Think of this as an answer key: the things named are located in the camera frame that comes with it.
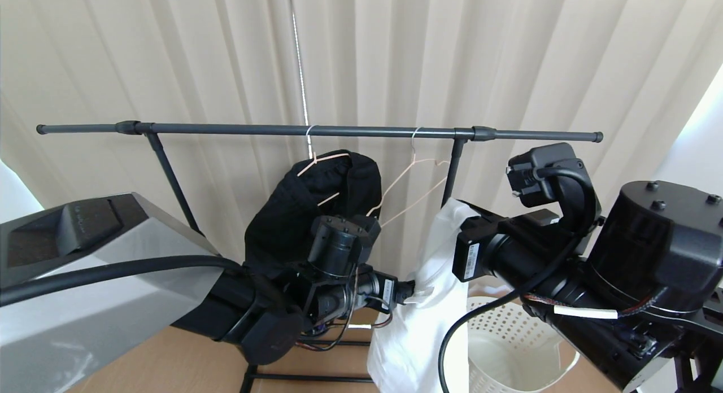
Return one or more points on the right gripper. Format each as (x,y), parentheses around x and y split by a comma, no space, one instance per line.
(502,252)

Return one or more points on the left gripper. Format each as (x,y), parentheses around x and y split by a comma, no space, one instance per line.
(373,294)

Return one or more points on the white printed T-shirt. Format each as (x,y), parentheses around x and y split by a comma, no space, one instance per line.
(418,336)

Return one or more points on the pink clothes hanger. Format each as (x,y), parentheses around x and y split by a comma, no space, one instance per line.
(333,156)
(395,183)

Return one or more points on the black shorts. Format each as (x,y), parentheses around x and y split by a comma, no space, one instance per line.
(282,223)

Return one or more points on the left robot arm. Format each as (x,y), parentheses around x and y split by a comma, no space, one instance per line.
(113,302)

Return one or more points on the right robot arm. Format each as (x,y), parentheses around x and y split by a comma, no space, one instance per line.
(649,240)

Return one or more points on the white laundry basket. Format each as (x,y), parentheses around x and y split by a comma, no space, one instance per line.
(508,319)

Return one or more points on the black clothes rack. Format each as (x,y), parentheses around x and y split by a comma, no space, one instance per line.
(226,129)

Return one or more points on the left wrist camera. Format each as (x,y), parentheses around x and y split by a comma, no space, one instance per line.
(368,229)

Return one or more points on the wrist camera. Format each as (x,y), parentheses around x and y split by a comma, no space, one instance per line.
(368,229)
(542,167)

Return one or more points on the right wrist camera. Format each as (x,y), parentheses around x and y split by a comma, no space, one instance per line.
(542,167)

